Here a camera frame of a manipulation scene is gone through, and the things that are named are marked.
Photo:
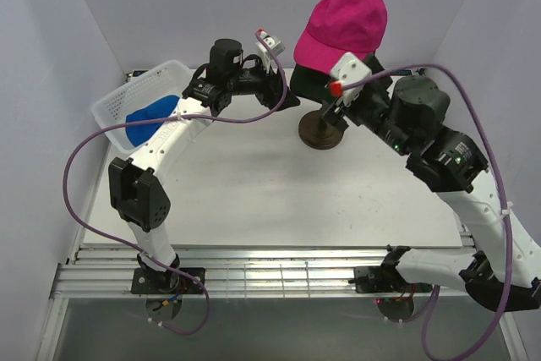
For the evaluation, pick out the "blue logo sticker left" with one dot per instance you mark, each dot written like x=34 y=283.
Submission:
x=139 y=72

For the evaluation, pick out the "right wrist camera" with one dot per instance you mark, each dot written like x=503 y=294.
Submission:
x=348 y=70

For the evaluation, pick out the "aluminium rail frame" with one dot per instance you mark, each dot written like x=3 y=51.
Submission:
x=279 y=228

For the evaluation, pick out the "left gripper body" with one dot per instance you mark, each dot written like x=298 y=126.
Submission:
x=256 y=82

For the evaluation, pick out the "pink cap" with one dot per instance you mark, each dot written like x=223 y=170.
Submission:
x=339 y=26

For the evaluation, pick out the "brown mannequin stand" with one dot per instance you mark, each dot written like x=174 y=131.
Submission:
x=317 y=133

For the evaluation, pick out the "white plastic basket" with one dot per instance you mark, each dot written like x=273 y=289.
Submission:
x=154 y=94

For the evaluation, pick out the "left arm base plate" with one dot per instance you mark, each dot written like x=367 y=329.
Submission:
x=152 y=282

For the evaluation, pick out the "blue logo sticker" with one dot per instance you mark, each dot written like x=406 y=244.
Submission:
x=139 y=72
x=402 y=72

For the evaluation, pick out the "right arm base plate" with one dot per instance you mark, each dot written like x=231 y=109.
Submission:
x=385 y=279

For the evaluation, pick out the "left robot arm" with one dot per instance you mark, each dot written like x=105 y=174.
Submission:
x=136 y=183

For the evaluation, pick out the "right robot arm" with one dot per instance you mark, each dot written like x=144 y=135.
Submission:
x=408 y=115

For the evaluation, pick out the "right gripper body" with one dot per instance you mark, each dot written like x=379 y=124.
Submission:
x=371 y=106

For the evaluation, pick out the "blue logo sticker right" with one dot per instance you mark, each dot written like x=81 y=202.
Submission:
x=402 y=72

